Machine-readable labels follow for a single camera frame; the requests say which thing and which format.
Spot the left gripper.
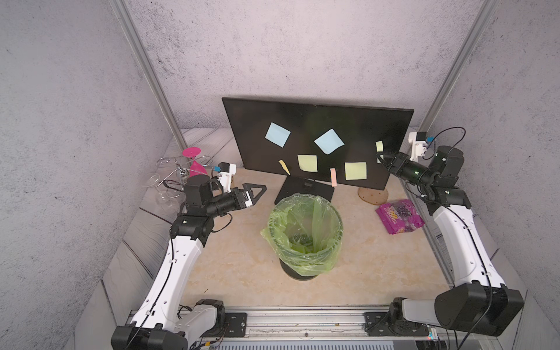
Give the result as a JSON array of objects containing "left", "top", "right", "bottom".
[{"left": 203, "top": 185, "right": 265, "bottom": 220}]

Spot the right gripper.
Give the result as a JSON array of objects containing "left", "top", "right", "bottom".
[{"left": 376, "top": 152, "right": 437, "bottom": 192}]

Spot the yellow-green sticky note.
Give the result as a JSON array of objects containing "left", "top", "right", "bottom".
[
  {"left": 344, "top": 162, "right": 368, "bottom": 181},
  {"left": 297, "top": 155, "right": 318, "bottom": 173}
]

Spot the small yellow sticky note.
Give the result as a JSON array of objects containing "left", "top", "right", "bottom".
[{"left": 279, "top": 160, "right": 291, "bottom": 176}]

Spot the narrow pink sticky note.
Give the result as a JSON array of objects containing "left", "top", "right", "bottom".
[{"left": 330, "top": 168, "right": 338, "bottom": 188}]

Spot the light blue sticky note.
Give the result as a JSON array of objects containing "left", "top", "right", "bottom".
[
  {"left": 314, "top": 128, "right": 344, "bottom": 155},
  {"left": 265, "top": 122, "right": 291, "bottom": 147}
]

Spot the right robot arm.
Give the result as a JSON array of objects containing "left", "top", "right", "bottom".
[{"left": 376, "top": 146, "right": 524, "bottom": 337}]

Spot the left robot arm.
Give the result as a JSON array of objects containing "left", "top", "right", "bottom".
[{"left": 111, "top": 175, "right": 267, "bottom": 349}]

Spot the black monitor stand base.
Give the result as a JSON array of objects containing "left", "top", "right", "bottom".
[{"left": 274, "top": 176, "right": 335, "bottom": 204}]

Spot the black flat monitor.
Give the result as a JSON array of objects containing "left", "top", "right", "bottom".
[{"left": 222, "top": 97, "right": 414, "bottom": 190}]

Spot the purple snack packet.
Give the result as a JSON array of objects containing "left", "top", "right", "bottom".
[{"left": 376, "top": 199, "right": 425, "bottom": 235}]

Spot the pink plastic wine glass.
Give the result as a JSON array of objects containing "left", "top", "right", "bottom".
[{"left": 182, "top": 147, "right": 208, "bottom": 176}]

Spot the green plastic bin liner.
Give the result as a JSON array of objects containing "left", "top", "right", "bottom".
[{"left": 260, "top": 193, "right": 344, "bottom": 277}]

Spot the black mesh trash bin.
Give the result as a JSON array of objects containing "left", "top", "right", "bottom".
[{"left": 267, "top": 195, "right": 344, "bottom": 281}]

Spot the clear wine glass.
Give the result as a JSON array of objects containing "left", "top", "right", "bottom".
[{"left": 144, "top": 173, "right": 180, "bottom": 209}]

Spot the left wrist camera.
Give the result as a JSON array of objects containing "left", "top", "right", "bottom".
[{"left": 213, "top": 162, "right": 237, "bottom": 193}]

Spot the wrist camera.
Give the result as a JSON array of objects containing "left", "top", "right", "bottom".
[
  {"left": 213, "top": 162, "right": 237, "bottom": 193},
  {"left": 408, "top": 131, "right": 428, "bottom": 162}
]

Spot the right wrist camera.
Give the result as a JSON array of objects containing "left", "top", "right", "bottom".
[{"left": 408, "top": 131, "right": 428, "bottom": 162}]

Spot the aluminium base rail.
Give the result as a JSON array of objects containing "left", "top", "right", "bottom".
[{"left": 114, "top": 305, "right": 504, "bottom": 350}]

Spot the right aluminium frame post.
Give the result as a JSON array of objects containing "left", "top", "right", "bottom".
[{"left": 418, "top": 0, "right": 500, "bottom": 131}]

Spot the aluminium frame post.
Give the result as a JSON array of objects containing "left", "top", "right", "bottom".
[
  {"left": 418, "top": 0, "right": 500, "bottom": 131},
  {"left": 109, "top": 0, "right": 188, "bottom": 150}
]

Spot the left aluminium frame post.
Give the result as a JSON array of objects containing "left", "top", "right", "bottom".
[{"left": 109, "top": 0, "right": 188, "bottom": 150}]

